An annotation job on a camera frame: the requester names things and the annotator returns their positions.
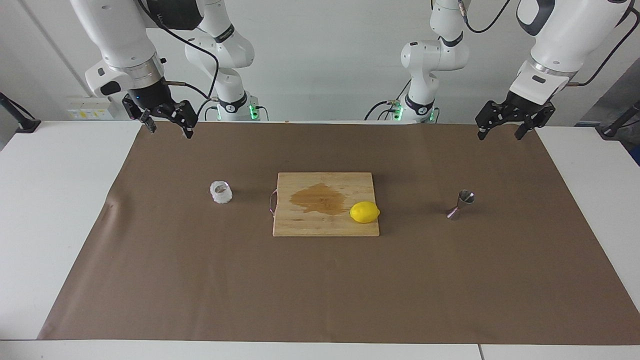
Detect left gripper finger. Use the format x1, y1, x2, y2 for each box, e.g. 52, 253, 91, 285
475, 100, 511, 141
514, 102, 556, 141

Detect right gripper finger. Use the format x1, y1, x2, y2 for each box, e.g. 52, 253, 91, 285
122, 96, 158, 134
160, 100, 199, 140

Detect steel jigger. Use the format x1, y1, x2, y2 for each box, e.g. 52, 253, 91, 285
446, 189, 476, 221

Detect small white ribbed cup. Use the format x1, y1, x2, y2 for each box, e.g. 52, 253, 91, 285
209, 180, 235, 205

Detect black clamp stand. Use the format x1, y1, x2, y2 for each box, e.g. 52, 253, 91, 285
0, 92, 42, 134
597, 100, 640, 141

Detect grey cabinet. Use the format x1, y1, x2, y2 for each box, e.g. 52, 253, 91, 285
575, 57, 640, 126

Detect yellow lemon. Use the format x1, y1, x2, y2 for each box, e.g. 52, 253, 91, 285
349, 201, 381, 224

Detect brown paper table mat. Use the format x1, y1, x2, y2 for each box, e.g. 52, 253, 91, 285
37, 121, 640, 346

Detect wooden cutting board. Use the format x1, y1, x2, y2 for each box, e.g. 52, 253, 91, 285
270, 172, 380, 237

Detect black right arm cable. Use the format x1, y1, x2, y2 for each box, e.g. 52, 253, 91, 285
136, 0, 221, 103

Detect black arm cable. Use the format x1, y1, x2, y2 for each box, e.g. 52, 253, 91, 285
136, 0, 221, 103
457, 0, 640, 88

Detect black right base cable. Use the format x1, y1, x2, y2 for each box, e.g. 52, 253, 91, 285
195, 97, 221, 122

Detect black base cable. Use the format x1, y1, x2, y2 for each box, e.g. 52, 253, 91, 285
195, 97, 221, 122
364, 79, 412, 122

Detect white wall socket box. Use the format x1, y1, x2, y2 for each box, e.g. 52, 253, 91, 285
66, 96, 117, 121

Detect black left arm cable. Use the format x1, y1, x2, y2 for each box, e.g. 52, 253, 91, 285
457, 0, 640, 88

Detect black left base cable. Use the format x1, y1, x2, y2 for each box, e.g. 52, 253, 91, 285
364, 79, 412, 122

